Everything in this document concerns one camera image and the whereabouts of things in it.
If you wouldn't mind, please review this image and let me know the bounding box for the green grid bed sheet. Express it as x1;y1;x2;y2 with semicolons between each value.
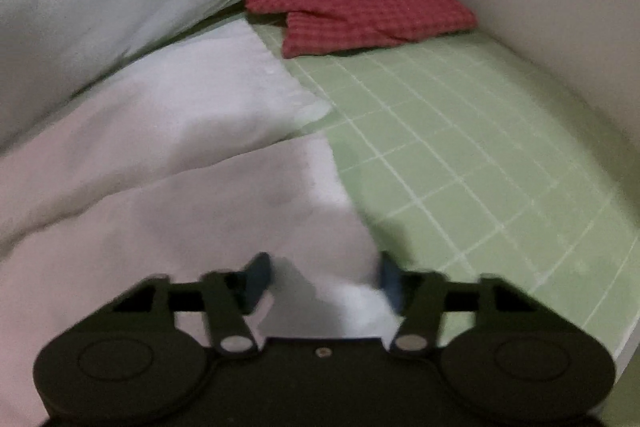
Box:
245;14;640;360

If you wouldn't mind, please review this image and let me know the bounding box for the red checked folded garment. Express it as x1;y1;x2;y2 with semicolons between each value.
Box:
244;0;479;59

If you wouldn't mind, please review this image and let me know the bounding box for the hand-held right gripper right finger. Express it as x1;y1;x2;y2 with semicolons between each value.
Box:
377;250;542;357

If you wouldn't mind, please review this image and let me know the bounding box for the white shirt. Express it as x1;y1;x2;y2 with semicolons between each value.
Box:
0;19;401;427

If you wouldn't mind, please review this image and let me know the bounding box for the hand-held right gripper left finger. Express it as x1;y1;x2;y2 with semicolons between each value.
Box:
107;252;274;358

